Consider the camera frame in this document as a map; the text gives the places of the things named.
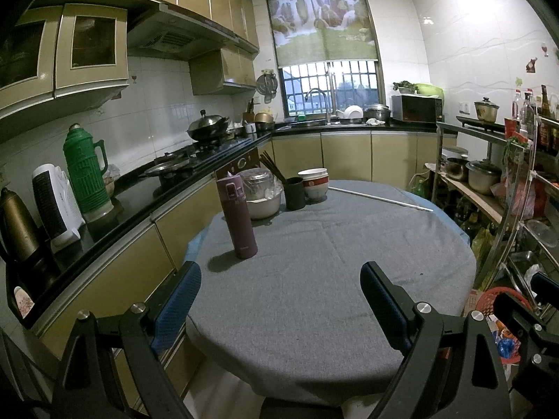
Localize purple thermos bottle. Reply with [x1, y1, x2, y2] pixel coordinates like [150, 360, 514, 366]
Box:
[216, 174, 259, 259]

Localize white plastic bag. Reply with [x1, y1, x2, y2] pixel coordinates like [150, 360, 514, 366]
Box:
[522, 264, 545, 289]

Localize pink plastic bag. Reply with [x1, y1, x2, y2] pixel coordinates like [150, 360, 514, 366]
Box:
[491, 169, 536, 220]

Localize blue table cover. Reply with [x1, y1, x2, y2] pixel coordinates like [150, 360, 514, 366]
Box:
[183, 196, 471, 265]

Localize yellow plastic bag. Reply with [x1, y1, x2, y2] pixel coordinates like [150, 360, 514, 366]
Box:
[470, 227, 497, 268]

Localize clear plastic bottle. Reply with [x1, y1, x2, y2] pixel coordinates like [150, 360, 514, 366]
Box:
[512, 89, 525, 134]

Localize glass-door corner cabinets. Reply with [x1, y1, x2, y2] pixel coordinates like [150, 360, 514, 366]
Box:
[0, 3, 130, 119]

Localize bronze metal jug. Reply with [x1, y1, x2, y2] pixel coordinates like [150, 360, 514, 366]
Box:
[0, 188, 43, 263]

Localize gas stove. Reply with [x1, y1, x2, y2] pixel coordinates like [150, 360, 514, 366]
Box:
[153, 137, 255, 176]

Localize microwave oven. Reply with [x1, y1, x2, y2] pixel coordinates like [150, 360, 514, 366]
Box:
[391, 95, 444, 124]

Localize black wok with lid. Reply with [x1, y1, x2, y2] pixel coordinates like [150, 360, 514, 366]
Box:
[187, 110, 230, 142]

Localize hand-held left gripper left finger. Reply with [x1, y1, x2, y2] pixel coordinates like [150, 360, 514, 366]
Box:
[51, 261, 202, 419]

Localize dark glass bottle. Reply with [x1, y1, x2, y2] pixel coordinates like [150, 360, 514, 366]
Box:
[539, 85, 553, 141]

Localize black chopstick cup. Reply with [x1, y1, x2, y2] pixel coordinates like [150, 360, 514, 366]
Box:
[284, 177, 307, 211]

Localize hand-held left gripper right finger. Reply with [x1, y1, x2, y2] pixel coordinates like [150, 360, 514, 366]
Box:
[360, 261, 511, 419]

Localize white electric heater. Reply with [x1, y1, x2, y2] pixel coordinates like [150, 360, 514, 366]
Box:
[31, 163, 86, 248]

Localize metal storage rack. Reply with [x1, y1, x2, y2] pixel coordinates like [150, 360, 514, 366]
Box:
[436, 116, 559, 317]

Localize sink faucet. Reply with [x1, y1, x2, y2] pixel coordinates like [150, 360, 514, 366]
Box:
[305, 88, 333, 126]

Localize range hood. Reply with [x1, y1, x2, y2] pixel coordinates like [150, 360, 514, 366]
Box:
[126, 3, 239, 61]

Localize lidded pot with knob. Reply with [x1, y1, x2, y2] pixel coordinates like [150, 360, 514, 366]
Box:
[474, 97, 500, 124]

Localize white thin rod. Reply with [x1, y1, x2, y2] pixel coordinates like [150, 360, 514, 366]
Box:
[328, 187, 434, 213]

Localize hanging metal strainer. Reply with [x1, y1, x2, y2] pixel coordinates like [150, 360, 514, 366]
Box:
[256, 70, 279, 100]

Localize grey tablecloth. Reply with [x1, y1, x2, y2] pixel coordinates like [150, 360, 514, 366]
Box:
[186, 179, 478, 407]

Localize pan with lid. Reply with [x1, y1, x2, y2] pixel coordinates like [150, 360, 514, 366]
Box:
[143, 159, 194, 189]

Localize metal basin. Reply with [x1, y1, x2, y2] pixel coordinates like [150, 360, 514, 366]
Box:
[245, 190, 284, 221]

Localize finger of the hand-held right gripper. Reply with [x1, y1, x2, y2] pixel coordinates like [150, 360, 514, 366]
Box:
[530, 272, 559, 305]
[493, 292, 539, 338]

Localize large steel lidded pot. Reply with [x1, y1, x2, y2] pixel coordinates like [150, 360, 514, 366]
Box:
[465, 159, 502, 196]

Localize green thermos flask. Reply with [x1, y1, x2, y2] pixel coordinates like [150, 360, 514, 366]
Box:
[63, 123, 110, 222]

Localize printed roller blind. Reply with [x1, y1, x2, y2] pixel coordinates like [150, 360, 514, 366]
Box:
[265, 0, 380, 69]

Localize cardboard box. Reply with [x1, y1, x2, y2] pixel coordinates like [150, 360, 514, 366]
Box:
[463, 289, 486, 316]

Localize steel pot with lid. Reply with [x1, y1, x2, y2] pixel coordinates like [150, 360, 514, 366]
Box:
[364, 104, 392, 124]

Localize small beige wall cabinet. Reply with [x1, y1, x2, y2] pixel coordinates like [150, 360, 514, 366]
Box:
[189, 48, 258, 96]

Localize barred window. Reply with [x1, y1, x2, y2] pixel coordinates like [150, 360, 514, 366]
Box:
[279, 61, 379, 119]

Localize white red-rimmed bowl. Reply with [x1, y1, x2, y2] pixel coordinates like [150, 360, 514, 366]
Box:
[303, 179, 329, 202]
[298, 168, 328, 185]

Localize red plastic basket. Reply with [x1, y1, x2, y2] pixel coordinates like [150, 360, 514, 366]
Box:
[475, 287, 532, 366]

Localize small dark lidded pot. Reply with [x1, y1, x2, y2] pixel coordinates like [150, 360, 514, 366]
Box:
[444, 147, 469, 183]

